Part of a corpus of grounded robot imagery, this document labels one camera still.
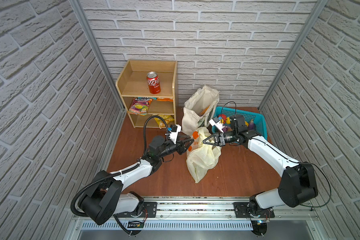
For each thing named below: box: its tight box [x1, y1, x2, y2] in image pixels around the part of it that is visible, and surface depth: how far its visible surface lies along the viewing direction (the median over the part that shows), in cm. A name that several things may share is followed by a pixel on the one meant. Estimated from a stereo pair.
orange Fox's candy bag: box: [156, 97, 174, 102], surface depth 102 cm
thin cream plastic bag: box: [186, 127, 222, 183], surface depth 76 cm
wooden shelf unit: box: [115, 59, 178, 129], surface depth 94 cm
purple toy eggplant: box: [249, 119, 255, 130], surface depth 105 cm
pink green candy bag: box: [127, 97, 153, 116], surface depth 94 cm
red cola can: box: [146, 71, 161, 95], surface depth 77 cm
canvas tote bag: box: [182, 85, 220, 135], surface depth 96 cm
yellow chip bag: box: [154, 114, 175, 129], surface depth 109 cm
